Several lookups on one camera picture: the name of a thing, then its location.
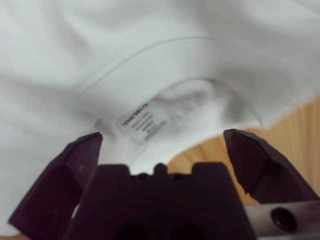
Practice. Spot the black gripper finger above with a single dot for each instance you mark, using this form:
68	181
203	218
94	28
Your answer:
57	185
262	170

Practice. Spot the white t-shirt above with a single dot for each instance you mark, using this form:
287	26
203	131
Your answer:
150	50

